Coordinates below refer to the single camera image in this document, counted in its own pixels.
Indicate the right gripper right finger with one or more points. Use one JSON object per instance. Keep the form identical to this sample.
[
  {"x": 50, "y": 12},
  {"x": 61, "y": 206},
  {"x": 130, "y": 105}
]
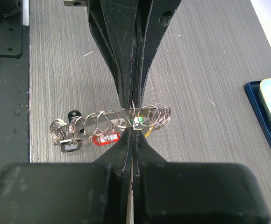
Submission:
[{"x": 193, "y": 192}]

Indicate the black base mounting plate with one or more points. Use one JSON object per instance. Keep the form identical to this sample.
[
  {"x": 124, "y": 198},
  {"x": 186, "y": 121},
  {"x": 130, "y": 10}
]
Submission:
[{"x": 14, "y": 81}]

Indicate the metal key organizer with rings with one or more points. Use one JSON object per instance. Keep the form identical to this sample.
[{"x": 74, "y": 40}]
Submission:
[{"x": 106, "y": 127}]

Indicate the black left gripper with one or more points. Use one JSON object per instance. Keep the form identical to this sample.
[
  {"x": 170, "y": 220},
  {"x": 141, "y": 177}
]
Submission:
[{"x": 112, "y": 25}]

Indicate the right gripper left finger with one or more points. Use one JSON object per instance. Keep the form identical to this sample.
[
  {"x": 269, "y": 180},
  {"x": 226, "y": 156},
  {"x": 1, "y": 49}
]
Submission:
[{"x": 69, "y": 193}]

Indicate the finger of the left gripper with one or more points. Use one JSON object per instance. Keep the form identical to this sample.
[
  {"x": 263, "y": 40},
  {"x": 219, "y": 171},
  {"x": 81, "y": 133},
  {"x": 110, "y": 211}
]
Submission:
[{"x": 152, "y": 20}]

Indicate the dark blue tray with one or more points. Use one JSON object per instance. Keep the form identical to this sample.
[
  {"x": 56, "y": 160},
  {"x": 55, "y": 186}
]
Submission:
[{"x": 251, "y": 90}]

